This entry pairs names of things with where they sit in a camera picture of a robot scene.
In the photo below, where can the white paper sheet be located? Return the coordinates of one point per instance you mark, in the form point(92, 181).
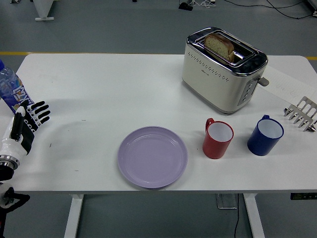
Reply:
point(284, 84)

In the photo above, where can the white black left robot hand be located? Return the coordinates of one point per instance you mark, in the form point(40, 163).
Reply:
point(15, 141)

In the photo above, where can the blue mug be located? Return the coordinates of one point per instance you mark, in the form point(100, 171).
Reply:
point(265, 136)

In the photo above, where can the silver toast rack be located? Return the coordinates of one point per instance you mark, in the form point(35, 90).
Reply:
point(301, 112)

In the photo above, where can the grey floor socket plate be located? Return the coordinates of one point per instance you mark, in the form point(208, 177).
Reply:
point(226, 200)

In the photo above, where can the blue labelled drink bottle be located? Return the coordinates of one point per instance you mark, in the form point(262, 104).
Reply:
point(12, 91)

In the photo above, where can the black table control panel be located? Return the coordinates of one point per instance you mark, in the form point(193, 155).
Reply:
point(303, 196)

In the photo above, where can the black power adapter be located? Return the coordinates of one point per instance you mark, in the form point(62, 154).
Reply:
point(185, 6)

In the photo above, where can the cream chrome toaster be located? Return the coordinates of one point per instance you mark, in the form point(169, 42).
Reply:
point(220, 81)

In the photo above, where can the red mug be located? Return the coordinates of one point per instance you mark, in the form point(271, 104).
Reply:
point(218, 138)

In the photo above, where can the purple plate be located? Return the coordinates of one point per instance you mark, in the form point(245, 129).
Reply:
point(152, 157)

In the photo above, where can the white stand base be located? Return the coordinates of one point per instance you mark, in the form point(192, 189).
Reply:
point(44, 10)

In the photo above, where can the white table leg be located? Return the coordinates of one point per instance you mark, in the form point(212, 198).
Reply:
point(253, 215)
point(73, 215)

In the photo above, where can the bread slice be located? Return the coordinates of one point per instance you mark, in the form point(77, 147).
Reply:
point(220, 45)

